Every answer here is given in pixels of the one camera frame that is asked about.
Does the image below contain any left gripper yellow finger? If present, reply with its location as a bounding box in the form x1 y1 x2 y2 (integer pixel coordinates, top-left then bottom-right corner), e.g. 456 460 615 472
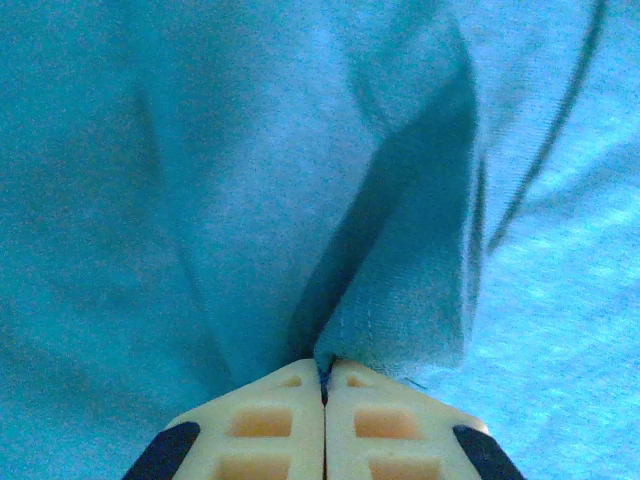
122 358 327 480

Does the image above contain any green t-shirt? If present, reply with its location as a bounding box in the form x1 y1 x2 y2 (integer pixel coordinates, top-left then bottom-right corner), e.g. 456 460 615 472
0 0 640 480

